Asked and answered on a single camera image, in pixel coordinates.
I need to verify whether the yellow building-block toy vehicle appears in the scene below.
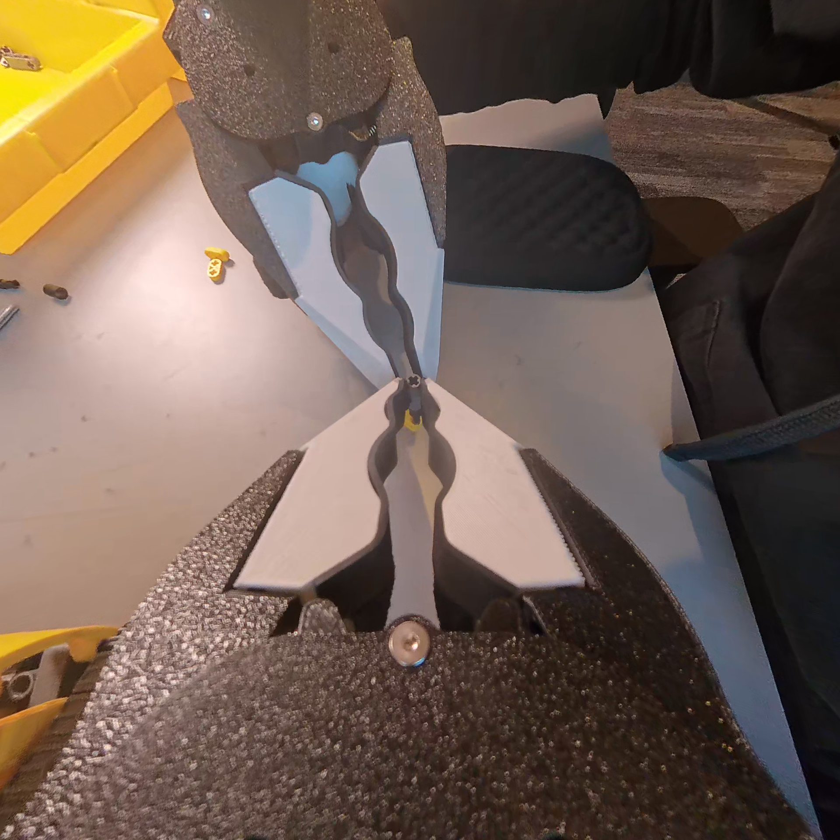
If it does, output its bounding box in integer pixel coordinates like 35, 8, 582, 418
0, 625, 119, 788

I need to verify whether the small black axle pin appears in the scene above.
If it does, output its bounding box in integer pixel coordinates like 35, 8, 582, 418
392, 351, 429, 411

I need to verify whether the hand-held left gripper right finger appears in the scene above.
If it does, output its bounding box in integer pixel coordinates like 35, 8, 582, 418
420, 379, 587, 634

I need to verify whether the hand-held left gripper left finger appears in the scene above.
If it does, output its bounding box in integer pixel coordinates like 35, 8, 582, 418
233, 379, 409, 636

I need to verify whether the yellow plastic storage bin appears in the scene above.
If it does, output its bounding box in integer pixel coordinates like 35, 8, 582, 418
0, 0, 198, 256

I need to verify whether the grey desk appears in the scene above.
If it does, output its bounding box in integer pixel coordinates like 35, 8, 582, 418
0, 92, 821, 840

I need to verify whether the pile of small building pieces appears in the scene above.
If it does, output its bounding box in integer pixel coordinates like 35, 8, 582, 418
0, 279, 72, 332

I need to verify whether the black quilted pad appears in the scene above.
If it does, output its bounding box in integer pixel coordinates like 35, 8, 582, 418
443, 144, 652, 293

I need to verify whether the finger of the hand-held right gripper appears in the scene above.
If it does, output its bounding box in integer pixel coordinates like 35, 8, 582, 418
248, 169, 403, 389
357, 139, 446, 382

